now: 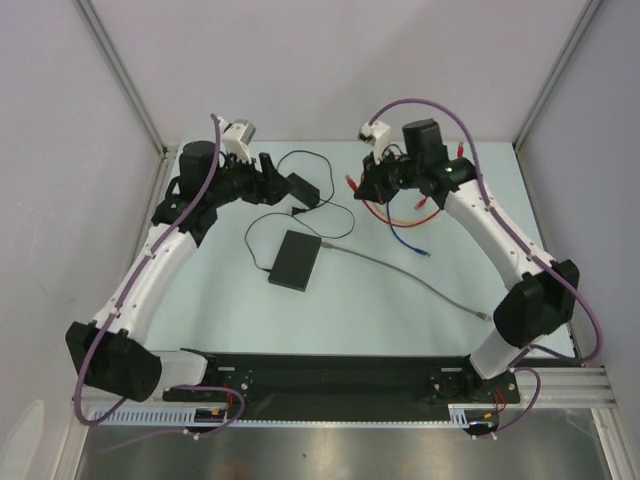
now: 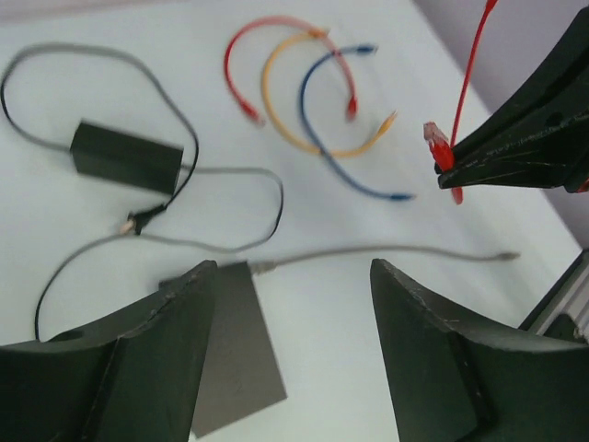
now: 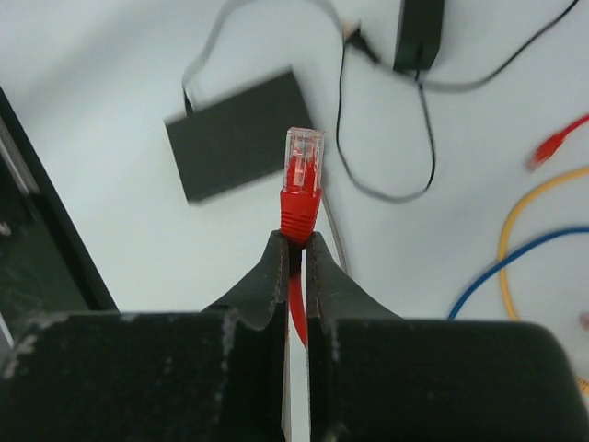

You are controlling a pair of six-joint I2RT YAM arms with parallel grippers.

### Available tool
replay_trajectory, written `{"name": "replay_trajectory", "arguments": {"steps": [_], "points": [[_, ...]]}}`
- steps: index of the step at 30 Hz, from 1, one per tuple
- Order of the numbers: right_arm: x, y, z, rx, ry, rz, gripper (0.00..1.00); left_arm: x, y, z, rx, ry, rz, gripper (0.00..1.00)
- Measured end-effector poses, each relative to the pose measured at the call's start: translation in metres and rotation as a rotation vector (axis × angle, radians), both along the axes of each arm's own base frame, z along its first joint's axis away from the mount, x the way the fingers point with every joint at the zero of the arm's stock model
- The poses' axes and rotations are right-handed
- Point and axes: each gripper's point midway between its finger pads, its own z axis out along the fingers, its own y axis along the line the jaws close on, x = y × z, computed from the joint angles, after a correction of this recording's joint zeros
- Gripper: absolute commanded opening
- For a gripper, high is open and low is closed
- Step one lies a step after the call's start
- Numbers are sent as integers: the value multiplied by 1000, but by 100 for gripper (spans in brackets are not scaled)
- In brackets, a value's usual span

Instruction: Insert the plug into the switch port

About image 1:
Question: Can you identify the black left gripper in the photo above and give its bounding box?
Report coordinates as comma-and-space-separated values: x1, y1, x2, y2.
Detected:
207, 148, 295, 208

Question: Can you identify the blue ethernet cable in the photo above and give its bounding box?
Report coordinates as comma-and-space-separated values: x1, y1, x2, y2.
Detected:
387, 197, 431, 260

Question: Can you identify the black network switch box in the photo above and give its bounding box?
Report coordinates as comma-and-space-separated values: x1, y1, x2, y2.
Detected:
268, 230, 321, 292

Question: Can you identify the grey ethernet cable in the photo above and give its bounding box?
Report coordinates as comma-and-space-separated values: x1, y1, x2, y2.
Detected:
321, 240, 489, 321

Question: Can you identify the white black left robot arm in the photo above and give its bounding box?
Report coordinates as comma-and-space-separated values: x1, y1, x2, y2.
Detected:
65, 141, 290, 402

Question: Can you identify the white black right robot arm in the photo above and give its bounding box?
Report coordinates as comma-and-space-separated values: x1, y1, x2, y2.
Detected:
354, 119, 579, 402

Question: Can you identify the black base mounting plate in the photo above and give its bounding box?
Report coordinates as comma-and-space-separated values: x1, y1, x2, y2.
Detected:
162, 353, 520, 423

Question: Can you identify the yellow ethernet cable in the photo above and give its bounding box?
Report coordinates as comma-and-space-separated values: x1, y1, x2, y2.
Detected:
372, 199, 441, 229

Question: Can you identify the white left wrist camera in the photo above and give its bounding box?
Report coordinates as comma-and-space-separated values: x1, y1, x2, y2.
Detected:
218, 117, 256, 164

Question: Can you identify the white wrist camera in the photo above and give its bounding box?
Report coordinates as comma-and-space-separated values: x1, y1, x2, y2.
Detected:
357, 120, 391, 163
218, 117, 256, 164

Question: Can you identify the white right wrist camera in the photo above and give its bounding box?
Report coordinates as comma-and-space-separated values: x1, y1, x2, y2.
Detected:
357, 120, 391, 163

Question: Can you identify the left aluminium frame post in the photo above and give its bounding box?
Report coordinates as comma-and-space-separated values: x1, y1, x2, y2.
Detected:
72, 0, 176, 158

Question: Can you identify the aluminium frame post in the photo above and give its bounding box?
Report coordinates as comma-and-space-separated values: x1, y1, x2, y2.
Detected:
72, 0, 176, 158
512, 0, 606, 153

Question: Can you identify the white slotted cable duct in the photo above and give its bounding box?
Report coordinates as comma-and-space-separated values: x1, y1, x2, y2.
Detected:
100, 406, 497, 429

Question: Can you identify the aluminium front frame rail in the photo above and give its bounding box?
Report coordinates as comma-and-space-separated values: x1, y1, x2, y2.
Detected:
81, 367, 617, 409

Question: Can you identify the right aluminium frame post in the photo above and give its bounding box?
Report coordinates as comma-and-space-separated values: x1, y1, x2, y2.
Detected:
512, 0, 606, 153

